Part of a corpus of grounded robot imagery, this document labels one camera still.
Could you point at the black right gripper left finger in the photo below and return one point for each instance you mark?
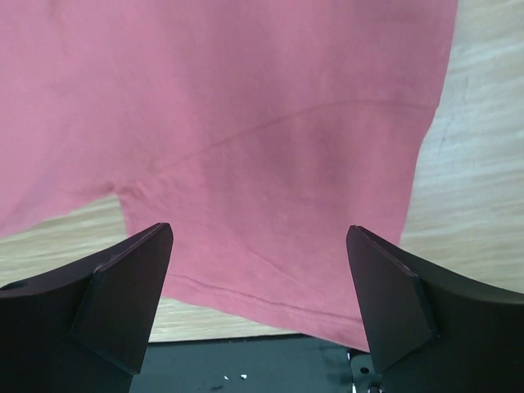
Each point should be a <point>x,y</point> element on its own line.
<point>84,327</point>

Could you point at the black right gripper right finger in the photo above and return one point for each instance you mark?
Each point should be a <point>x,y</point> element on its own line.
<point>430,329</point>

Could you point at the dusty rose t-shirt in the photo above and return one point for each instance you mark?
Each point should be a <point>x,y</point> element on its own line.
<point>259,130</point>

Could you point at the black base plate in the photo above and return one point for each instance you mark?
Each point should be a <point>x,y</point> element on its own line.
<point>291,363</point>

